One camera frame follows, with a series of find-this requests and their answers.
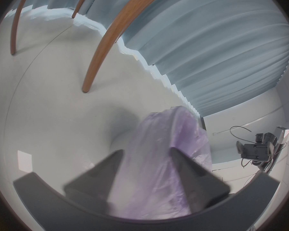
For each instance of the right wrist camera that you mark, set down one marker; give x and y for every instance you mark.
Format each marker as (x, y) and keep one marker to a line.
(267, 137)

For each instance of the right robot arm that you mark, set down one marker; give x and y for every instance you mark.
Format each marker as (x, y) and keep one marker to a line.
(280, 135)

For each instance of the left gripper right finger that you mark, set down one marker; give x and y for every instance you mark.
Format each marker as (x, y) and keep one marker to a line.
(197, 184)

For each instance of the pale blue curtain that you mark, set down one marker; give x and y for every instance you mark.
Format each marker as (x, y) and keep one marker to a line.
(207, 44)

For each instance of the white wooden chair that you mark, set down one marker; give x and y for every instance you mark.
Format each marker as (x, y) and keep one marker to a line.
(98, 56)

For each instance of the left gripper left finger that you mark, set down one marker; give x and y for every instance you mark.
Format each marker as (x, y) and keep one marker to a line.
(94, 184)

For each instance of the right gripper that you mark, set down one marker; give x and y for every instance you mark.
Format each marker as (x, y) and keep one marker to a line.
(255, 151)

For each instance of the purple plastic bag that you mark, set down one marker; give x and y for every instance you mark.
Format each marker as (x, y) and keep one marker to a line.
(159, 153)

